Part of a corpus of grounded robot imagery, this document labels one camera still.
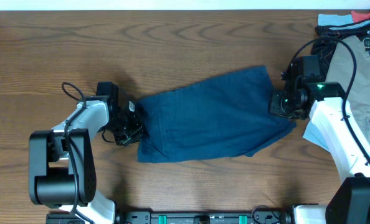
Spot dark blue denim shorts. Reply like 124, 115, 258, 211
138, 66, 296, 163

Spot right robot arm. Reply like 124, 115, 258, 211
269, 83, 370, 223

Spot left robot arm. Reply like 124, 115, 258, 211
29, 95, 143, 223

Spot light blue cloth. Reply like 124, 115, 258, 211
318, 14, 354, 26

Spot black patterned garment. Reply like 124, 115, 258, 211
311, 19, 370, 76

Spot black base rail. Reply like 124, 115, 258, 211
113, 205, 294, 224

